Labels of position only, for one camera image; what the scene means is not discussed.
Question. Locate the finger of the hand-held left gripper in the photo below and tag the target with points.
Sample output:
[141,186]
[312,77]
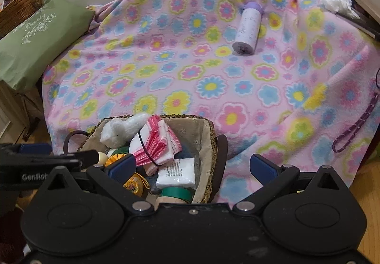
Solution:
[35,149]
[74,159]

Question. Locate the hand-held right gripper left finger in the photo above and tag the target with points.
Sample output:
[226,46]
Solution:
[121,167]

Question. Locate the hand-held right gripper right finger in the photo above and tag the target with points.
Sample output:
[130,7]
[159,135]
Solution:
[262,170]

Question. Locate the green velvet scrunchie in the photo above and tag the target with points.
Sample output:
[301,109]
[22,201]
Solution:
[123,150]

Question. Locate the cream foam ball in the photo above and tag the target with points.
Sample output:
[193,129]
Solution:
[103,158]

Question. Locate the white plush toy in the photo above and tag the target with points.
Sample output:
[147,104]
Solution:
[118,130]

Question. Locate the white pink striped cloth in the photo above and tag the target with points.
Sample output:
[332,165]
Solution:
[160,139]

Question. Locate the white tissue pack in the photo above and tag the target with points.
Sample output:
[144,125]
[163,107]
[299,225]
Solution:
[176,173]

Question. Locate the beige tape roll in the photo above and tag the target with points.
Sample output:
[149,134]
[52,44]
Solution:
[169,202]

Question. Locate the green tape roll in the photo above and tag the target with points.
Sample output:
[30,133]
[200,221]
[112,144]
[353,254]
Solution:
[178,192]

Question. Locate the woven basket with beige lining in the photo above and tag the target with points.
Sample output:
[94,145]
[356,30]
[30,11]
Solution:
[196,133]

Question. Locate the green printed cloth bag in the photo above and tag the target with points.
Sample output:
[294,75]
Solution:
[35,41]

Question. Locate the pink floral fleece blanket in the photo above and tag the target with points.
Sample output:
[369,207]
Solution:
[207,74]

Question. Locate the white purple bottle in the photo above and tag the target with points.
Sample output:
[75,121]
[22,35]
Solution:
[248,31]

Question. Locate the brown wicker basket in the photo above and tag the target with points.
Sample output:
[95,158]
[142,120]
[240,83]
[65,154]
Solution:
[17,9]

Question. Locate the crumpled white tissue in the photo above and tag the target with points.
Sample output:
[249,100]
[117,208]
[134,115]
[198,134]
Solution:
[337,1]

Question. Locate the grey flat board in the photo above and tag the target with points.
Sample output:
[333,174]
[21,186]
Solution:
[366,4]

